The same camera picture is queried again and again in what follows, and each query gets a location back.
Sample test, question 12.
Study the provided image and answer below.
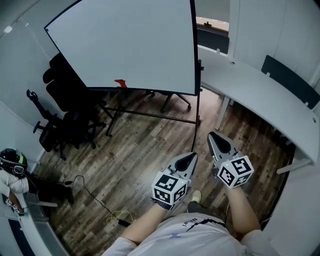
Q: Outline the black floor cable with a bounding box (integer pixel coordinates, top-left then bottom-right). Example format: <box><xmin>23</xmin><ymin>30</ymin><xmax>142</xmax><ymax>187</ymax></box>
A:
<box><xmin>31</xmin><ymin>174</ymin><xmax>120</xmax><ymax>222</ymax></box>

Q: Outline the dark desk partition panel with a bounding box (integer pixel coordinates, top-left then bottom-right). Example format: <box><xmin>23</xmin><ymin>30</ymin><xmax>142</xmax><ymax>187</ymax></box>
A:
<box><xmin>260</xmin><ymin>54</ymin><xmax>320</xmax><ymax>110</ymax></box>
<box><xmin>196</xmin><ymin>26</ymin><xmax>230</xmax><ymax>55</ymax></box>

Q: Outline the yellow floor cable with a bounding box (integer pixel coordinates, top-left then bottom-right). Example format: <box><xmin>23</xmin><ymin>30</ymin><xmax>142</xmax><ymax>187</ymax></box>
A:
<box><xmin>105</xmin><ymin>210</ymin><xmax>136</xmax><ymax>225</ymax></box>

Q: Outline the person's dark trouser leg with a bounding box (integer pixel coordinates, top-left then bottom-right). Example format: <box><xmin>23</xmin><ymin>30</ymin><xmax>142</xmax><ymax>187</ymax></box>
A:
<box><xmin>187</xmin><ymin>200</ymin><xmax>226</xmax><ymax>221</ymax></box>

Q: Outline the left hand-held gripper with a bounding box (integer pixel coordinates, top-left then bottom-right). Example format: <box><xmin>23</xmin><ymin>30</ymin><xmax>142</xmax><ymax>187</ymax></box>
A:
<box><xmin>150</xmin><ymin>151</ymin><xmax>199</xmax><ymax>211</ymax></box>

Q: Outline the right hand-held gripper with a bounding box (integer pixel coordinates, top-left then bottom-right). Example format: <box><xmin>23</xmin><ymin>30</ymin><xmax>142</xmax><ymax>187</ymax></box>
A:
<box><xmin>207</xmin><ymin>131</ymin><xmax>255</xmax><ymax>189</ymax></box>

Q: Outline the black office chair wheel base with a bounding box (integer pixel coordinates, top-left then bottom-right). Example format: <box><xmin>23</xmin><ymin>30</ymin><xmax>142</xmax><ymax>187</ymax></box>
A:
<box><xmin>145</xmin><ymin>90</ymin><xmax>192</xmax><ymax>114</ymax></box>

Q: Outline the person's right forearm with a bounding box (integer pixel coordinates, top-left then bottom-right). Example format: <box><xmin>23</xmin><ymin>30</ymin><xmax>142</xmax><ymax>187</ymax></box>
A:
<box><xmin>225</xmin><ymin>185</ymin><xmax>263</xmax><ymax>236</ymax></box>

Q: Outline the person's white shirt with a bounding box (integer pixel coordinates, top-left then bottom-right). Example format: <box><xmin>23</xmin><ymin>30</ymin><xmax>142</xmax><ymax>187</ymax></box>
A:
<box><xmin>101</xmin><ymin>212</ymin><xmax>281</xmax><ymax>256</ymax></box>

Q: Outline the white whiteboard with black frame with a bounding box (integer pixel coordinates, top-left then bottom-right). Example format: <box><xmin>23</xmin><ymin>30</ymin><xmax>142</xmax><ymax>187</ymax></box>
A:
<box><xmin>43</xmin><ymin>0</ymin><xmax>202</xmax><ymax>97</ymax></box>

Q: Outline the black high-back office chair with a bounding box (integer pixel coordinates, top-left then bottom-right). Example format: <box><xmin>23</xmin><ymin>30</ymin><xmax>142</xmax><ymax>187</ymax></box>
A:
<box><xmin>42</xmin><ymin>52</ymin><xmax>107</xmax><ymax>150</ymax></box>

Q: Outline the black office chair with armrests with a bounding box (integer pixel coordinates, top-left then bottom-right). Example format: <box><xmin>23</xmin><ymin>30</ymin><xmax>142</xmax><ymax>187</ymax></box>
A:
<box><xmin>26</xmin><ymin>88</ymin><xmax>67</xmax><ymax>161</ymax></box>

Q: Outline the person's light shoe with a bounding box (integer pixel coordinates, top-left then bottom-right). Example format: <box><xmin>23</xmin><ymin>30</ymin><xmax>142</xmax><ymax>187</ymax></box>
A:
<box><xmin>190</xmin><ymin>189</ymin><xmax>203</xmax><ymax>204</ymax></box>

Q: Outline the black metal whiteboard stand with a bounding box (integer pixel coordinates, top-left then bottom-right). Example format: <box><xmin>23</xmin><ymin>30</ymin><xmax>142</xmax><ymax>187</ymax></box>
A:
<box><xmin>98</xmin><ymin>58</ymin><xmax>205</xmax><ymax>152</ymax></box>

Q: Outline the person's left hand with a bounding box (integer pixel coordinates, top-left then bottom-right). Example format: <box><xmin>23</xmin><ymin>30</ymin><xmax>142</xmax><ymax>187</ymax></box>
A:
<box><xmin>150</xmin><ymin>196</ymin><xmax>175</xmax><ymax>211</ymax></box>

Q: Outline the person's left forearm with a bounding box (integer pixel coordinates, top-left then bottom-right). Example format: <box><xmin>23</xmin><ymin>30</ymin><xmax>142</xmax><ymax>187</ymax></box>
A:
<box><xmin>119</xmin><ymin>201</ymin><xmax>168</xmax><ymax>245</ymax></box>

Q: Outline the white curved desk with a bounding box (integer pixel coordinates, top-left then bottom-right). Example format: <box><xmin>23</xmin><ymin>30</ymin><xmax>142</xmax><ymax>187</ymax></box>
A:
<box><xmin>197</xmin><ymin>45</ymin><xmax>320</xmax><ymax>175</ymax></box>

